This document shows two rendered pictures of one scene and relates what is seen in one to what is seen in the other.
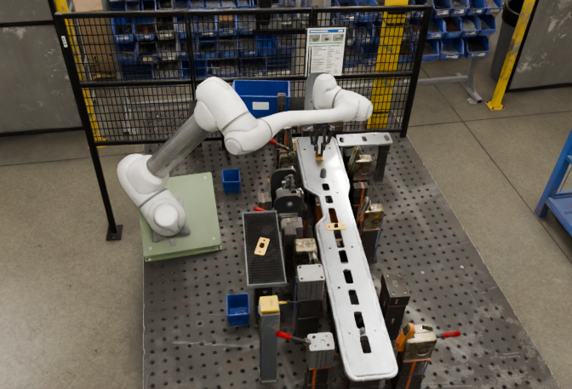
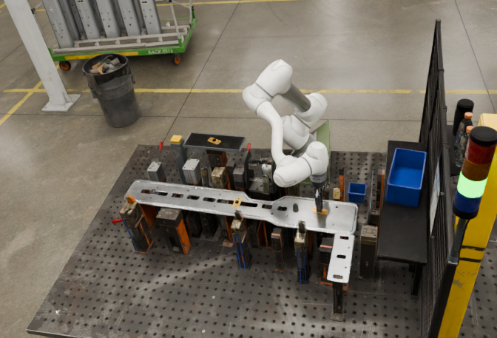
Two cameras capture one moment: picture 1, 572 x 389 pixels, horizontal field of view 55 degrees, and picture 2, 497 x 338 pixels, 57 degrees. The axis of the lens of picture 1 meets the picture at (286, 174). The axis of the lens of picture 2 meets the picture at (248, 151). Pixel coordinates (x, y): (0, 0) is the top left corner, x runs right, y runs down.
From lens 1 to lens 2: 3.22 m
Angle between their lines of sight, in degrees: 84
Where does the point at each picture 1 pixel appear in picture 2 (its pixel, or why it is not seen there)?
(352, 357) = (143, 184)
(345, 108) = (278, 157)
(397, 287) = (166, 212)
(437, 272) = (207, 308)
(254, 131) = (249, 96)
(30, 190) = not seen: hidden behind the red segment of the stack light
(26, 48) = not seen: outside the picture
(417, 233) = (254, 313)
